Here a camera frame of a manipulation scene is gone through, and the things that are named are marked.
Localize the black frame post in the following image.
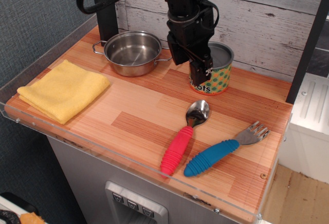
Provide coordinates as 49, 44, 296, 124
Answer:
94, 0, 118, 41
286, 0, 328, 104

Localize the orange object at corner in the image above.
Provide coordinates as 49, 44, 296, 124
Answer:
19, 212, 46, 224

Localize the stainless steel pot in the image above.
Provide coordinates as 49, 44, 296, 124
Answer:
93, 31, 172, 77

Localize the white toy sink unit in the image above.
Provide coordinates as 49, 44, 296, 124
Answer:
278, 73, 328, 183

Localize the black left frame post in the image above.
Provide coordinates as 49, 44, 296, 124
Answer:
94, 0, 118, 41

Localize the silver dispenser button panel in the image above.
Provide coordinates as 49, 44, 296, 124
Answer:
105, 181, 169, 223

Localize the peas and carrots can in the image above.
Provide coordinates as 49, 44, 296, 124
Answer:
189, 41, 234, 96

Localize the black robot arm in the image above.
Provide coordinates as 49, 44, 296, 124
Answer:
165, 0, 219, 86

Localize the red handled spoon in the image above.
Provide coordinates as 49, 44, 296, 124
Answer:
160, 100, 210, 175

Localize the blue handled fork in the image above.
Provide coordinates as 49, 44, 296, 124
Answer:
184, 121, 271, 177

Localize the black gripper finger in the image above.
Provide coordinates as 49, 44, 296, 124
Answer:
189, 56, 213, 86
167, 38, 192, 65

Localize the black right frame post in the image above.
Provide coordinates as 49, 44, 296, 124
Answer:
286, 0, 328, 104

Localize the grey toy fridge cabinet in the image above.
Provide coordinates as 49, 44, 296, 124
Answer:
48, 137, 234, 223

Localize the yellow folded cloth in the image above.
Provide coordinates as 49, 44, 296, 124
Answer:
17, 60, 110, 125

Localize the clear acrylic guard rail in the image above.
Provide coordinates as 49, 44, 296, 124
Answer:
1, 17, 292, 223

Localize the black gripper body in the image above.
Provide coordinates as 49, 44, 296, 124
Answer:
167, 0, 218, 60

